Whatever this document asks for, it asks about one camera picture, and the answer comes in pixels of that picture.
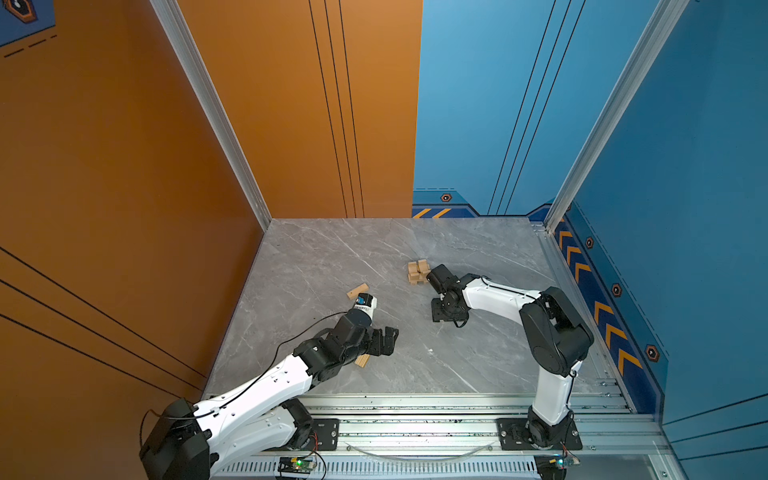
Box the green circuit board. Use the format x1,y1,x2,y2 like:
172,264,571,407
534,456,581,480
277,456,318,479

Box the aluminium rail frame front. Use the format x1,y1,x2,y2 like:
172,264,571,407
209,392,688,480

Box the left green circuit board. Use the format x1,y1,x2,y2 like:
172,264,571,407
277,456,318,479

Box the right aluminium corner post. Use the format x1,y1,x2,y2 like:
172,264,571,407
543,0,689,235

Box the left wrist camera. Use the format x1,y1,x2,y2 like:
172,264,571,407
353,292,377,318

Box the aluminium corner post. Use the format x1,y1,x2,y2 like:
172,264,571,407
543,0,689,235
149,0,272,232

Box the right green circuit board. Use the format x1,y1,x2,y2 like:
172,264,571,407
534,456,581,480

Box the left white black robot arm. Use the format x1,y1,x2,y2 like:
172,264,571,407
139,307,399,479

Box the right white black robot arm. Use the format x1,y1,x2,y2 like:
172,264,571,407
427,264,594,451

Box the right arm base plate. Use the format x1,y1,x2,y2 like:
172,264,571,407
496,416,583,451

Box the left aluminium corner post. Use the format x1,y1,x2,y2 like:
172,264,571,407
149,0,272,232

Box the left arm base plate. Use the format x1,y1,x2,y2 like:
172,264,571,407
282,418,339,452

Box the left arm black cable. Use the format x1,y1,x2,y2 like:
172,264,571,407
139,310,355,445

